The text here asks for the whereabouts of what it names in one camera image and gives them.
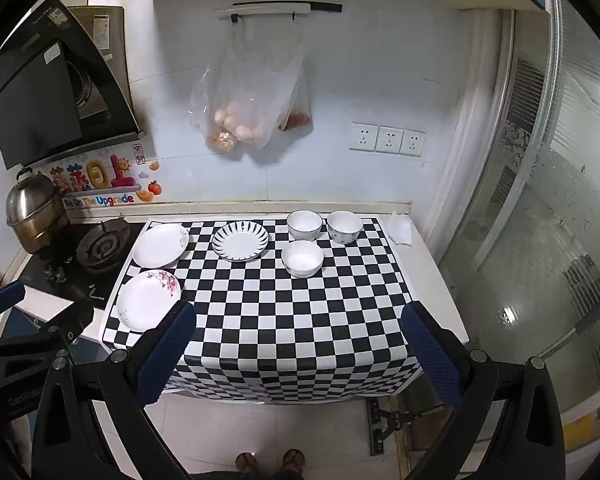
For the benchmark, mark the white plate with dark stripes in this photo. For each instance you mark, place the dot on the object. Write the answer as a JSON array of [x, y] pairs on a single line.
[[240, 241]]

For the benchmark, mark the black white checkered mat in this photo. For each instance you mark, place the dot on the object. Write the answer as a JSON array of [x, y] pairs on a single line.
[[280, 320]]

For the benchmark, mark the person's foot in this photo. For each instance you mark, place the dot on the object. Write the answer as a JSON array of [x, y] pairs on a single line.
[[247, 462], [294, 460]]

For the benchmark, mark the white plate with blue rim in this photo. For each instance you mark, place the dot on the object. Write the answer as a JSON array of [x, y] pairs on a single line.
[[344, 229]]

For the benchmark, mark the black gas stove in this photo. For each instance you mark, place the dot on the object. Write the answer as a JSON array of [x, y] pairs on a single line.
[[100, 247]]

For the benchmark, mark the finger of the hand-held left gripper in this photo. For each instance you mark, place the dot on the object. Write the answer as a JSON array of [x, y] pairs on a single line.
[[2, 299], [72, 317]]

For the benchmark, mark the colourful wall sticker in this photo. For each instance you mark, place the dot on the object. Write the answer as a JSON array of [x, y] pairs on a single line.
[[100, 180]]

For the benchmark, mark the white wall hook rail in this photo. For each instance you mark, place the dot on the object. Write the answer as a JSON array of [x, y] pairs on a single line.
[[275, 10]]

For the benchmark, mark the sliding glass door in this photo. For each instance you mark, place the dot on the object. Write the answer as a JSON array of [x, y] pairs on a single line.
[[555, 210]]

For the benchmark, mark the metal rod with black grip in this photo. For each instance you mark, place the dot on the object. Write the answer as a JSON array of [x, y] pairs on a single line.
[[595, 317]]

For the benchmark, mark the white wall socket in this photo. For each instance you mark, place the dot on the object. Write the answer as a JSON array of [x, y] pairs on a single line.
[[363, 136], [412, 142], [389, 139]]

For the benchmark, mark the plain white bowl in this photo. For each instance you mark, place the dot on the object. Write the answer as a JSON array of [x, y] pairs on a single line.
[[302, 259]]

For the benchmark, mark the white plate with small print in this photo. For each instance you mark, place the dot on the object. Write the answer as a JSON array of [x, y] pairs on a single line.
[[159, 246]]

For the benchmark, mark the white plate with pink flowers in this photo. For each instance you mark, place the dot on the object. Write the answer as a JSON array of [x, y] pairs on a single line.
[[142, 302]]

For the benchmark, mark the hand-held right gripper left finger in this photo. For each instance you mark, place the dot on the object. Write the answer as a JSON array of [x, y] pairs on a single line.
[[165, 355]]

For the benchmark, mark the clear plastic bag of eggs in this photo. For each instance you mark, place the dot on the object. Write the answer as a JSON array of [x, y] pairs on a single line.
[[250, 105]]

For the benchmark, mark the steel steamer pot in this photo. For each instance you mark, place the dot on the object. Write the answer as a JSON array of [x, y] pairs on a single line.
[[30, 210]]

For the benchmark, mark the white bowl with dark rim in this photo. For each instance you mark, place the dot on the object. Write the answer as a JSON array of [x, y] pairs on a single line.
[[304, 224]]

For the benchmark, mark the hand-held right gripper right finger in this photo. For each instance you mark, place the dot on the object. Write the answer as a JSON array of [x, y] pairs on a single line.
[[430, 355]]

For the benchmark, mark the black range hood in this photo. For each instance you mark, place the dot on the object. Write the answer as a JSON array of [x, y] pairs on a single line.
[[30, 100]]

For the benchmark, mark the small clear plastic bag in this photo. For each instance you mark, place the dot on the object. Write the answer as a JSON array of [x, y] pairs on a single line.
[[215, 135]]

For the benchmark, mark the person's right foot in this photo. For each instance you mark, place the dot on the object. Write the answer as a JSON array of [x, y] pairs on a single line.
[[294, 460]]

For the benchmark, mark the person's left foot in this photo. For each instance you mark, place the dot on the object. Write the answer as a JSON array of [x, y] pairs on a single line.
[[247, 462]]

